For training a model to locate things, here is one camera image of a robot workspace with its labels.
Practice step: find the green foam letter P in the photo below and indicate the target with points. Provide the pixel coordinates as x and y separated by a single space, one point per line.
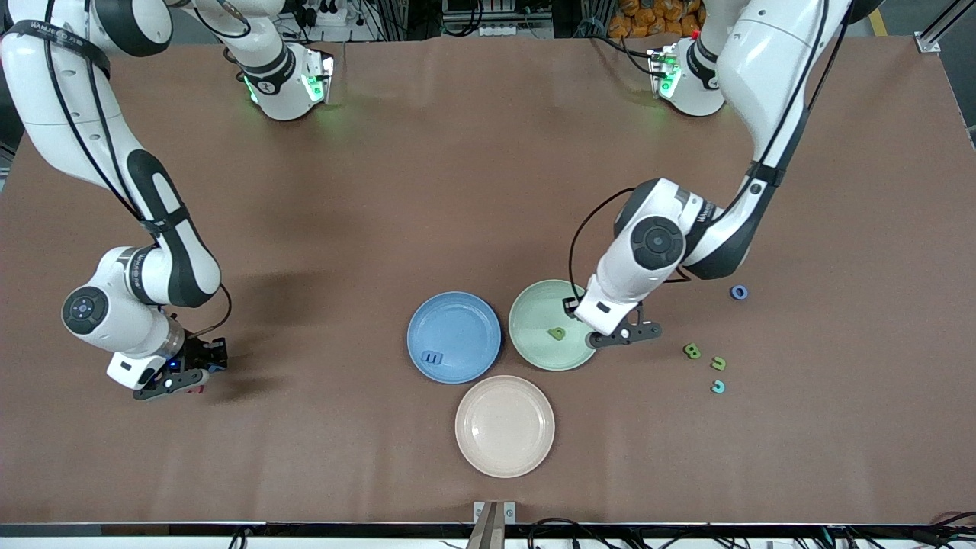
557 334

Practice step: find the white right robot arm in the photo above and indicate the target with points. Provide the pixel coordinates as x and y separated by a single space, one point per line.
46 84

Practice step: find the green foam letter B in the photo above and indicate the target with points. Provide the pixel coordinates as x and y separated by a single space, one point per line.
692 351

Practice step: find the green round plate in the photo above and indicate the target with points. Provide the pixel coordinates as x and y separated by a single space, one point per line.
534 305

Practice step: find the blue foam letter O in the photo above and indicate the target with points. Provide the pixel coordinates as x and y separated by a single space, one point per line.
733 292

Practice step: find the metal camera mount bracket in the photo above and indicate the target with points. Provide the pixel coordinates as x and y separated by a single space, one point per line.
494 526

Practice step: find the beige round plate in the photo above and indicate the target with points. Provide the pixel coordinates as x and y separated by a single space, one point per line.
505 427

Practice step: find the white power strip with plugs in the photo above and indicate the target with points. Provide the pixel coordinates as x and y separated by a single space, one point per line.
328 15

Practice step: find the orange fruit bag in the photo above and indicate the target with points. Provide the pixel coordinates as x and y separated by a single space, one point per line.
648 19

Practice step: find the aluminium frame profile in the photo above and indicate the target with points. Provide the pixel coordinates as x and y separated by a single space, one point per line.
930 42

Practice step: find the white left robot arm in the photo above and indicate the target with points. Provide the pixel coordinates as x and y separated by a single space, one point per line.
778 61

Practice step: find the brown table cover sheet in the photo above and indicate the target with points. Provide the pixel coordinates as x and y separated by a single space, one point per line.
488 191

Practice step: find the blue round plate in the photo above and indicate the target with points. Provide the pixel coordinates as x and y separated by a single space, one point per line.
473 335

